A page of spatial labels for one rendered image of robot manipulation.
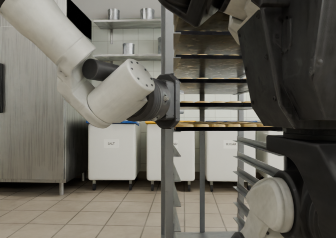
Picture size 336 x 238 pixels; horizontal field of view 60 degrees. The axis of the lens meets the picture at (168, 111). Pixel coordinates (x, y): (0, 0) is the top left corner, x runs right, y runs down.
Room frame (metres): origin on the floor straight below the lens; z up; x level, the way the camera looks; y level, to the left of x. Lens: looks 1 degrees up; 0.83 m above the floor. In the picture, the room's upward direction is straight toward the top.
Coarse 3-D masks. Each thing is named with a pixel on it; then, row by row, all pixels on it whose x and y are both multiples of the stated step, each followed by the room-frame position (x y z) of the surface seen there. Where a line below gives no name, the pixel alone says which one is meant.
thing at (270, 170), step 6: (234, 156) 1.68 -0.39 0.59; (240, 156) 1.64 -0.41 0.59; (246, 156) 1.54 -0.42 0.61; (246, 162) 1.47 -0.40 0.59; (252, 162) 1.44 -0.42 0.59; (258, 162) 1.36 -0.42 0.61; (258, 168) 1.31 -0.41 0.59; (264, 168) 1.29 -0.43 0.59; (270, 168) 1.22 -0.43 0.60; (276, 168) 1.16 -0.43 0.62; (270, 174) 1.17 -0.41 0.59
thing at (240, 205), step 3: (237, 198) 1.70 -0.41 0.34; (237, 201) 1.70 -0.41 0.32; (240, 201) 1.64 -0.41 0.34; (237, 204) 1.66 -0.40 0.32; (240, 204) 1.64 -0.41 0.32; (243, 204) 1.59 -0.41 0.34; (237, 207) 1.62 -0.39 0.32; (240, 207) 1.61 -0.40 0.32; (243, 207) 1.59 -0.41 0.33; (246, 207) 1.54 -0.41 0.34; (240, 210) 1.56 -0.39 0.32; (243, 210) 1.56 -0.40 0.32; (246, 210) 1.54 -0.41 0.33; (243, 213) 1.51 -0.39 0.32; (246, 213) 1.51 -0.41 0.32; (246, 216) 1.47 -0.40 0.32
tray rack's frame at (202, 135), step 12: (240, 96) 1.69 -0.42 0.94; (240, 120) 1.69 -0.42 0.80; (240, 132) 1.69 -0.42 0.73; (204, 144) 1.70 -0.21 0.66; (240, 144) 1.69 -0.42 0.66; (204, 156) 1.70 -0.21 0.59; (204, 168) 1.70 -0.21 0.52; (204, 180) 1.70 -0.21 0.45; (240, 180) 1.69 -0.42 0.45; (204, 192) 1.70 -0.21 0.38; (204, 204) 1.70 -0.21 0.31; (204, 216) 1.70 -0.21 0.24; (204, 228) 1.70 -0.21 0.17; (240, 228) 1.69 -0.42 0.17
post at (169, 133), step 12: (168, 12) 1.06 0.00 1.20; (168, 24) 1.06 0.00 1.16; (168, 36) 1.06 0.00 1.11; (168, 48) 1.06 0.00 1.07; (168, 60) 1.06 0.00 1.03; (168, 72) 1.06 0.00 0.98; (168, 132) 1.06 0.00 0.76; (168, 144) 1.06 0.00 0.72; (168, 156) 1.06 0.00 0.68; (168, 168) 1.06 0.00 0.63; (168, 180) 1.06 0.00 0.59; (168, 192) 1.06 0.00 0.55; (168, 204) 1.06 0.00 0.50; (168, 216) 1.06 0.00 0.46; (168, 228) 1.06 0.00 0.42
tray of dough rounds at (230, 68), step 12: (180, 60) 1.12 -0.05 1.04; (192, 60) 1.12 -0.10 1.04; (204, 60) 1.12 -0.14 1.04; (216, 60) 1.12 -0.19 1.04; (228, 60) 1.12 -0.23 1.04; (240, 60) 1.12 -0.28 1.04; (180, 72) 1.44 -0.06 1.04; (192, 72) 1.44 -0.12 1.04; (204, 72) 1.44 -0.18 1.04; (216, 72) 1.44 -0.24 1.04; (228, 72) 1.44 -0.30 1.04; (240, 72) 1.44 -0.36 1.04
